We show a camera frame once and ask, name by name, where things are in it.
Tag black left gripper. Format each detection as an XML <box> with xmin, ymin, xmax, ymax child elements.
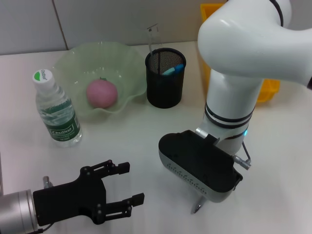
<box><xmin>33</xmin><ymin>159</ymin><xmax>145</xmax><ymax>226</ymax></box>

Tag grey white pen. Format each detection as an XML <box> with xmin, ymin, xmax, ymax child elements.
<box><xmin>190</xmin><ymin>196</ymin><xmax>208</xmax><ymax>215</ymax></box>

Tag clear green-label water bottle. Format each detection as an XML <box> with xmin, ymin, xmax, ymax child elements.
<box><xmin>32</xmin><ymin>69</ymin><xmax>82</xmax><ymax>149</ymax></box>

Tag pink peach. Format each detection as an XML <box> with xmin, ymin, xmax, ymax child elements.
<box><xmin>85</xmin><ymin>77</ymin><xmax>118</xmax><ymax>110</ymax></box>

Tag blue scissors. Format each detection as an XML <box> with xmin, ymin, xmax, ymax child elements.
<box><xmin>162</xmin><ymin>63</ymin><xmax>184</xmax><ymax>76</ymax></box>

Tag clear plastic ruler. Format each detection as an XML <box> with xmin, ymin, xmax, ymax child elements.
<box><xmin>146</xmin><ymin>23</ymin><xmax>164</xmax><ymax>57</ymax></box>

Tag black mesh pen cup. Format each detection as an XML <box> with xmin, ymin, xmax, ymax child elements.
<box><xmin>145</xmin><ymin>47</ymin><xmax>187</xmax><ymax>109</ymax></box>

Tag green glass fruit plate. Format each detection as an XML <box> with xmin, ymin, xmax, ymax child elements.
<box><xmin>52</xmin><ymin>41</ymin><xmax>147</xmax><ymax>118</ymax></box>

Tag yellow plastic bin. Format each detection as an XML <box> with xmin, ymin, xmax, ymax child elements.
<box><xmin>200</xmin><ymin>2</ymin><xmax>281</xmax><ymax>103</ymax></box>

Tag left gripper cable with plug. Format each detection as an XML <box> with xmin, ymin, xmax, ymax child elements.
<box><xmin>36</xmin><ymin>175</ymin><xmax>54</xmax><ymax>234</ymax></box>

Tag gripper cable with plug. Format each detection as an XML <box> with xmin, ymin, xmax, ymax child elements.
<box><xmin>233</xmin><ymin>140</ymin><xmax>253</xmax><ymax>170</ymax></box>
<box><xmin>36</xmin><ymin>175</ymin><xmax>54</xmax><ymax>234</ymax></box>

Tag right gripper cable with plug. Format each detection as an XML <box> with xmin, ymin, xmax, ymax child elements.
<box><xmin>233</xmin><ymin>140</ymin><xmax>253</xmax><ymax>170</ymax></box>

